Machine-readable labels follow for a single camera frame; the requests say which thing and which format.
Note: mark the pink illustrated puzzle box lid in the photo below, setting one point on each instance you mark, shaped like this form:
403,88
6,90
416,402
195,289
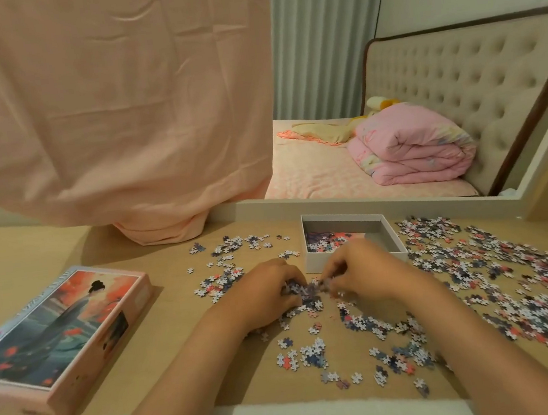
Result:
61,340

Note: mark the person's right fingers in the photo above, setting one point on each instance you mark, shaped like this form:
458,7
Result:
338,274

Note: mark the person's left forearm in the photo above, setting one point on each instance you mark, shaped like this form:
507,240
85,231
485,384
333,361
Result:
177,391

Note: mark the pink bed sheet mattress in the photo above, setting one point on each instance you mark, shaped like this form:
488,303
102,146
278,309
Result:
324,169

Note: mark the cream yellow blanket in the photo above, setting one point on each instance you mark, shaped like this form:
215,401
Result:
324,131

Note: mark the person's left hand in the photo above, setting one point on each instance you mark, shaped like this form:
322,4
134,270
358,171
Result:
257,296

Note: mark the small heap of jigsaw pieces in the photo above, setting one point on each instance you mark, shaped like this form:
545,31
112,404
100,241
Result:
327,242

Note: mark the folded pink quilt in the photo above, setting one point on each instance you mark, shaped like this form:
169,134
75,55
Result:
411,150

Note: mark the pink hanging cloth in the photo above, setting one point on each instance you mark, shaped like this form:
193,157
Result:
107,106

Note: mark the grey pleated curtain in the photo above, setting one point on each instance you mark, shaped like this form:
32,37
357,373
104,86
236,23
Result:
322,34

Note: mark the person's right forearm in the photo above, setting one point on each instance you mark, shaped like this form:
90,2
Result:
491,352

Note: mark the beige tufted headboard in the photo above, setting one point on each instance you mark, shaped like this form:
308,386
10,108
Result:
468,86

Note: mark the person's left fingers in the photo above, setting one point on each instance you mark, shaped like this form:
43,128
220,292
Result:
290,282

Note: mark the white cardboard box tray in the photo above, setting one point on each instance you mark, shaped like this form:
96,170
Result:
388,245

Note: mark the person's right hand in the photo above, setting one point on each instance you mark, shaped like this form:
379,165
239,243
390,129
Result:
369,270

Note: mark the joined puzzle pieces cluster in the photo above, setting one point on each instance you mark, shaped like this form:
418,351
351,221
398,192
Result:
312,289

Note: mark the yellow plush toy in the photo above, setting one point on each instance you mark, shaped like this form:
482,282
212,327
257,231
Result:
381,103

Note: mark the scattered loose jigsaw pieces spread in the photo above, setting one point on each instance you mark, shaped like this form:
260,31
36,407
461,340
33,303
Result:
503,286

